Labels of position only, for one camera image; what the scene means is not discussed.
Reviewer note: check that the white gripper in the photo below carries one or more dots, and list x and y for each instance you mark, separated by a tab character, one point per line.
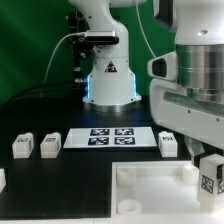
199	121

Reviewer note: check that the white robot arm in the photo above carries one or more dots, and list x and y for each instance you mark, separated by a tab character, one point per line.
187	88

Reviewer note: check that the white square tabletop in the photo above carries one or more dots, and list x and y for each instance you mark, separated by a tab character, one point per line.
158	193

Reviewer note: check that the white fiducial tag sheet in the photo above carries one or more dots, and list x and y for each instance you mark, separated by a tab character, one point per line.
110	137

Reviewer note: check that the white obstacle fence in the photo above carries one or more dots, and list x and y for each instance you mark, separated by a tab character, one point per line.
2	180

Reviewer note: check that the black camera on stand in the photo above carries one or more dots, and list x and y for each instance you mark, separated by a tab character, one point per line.
83	41

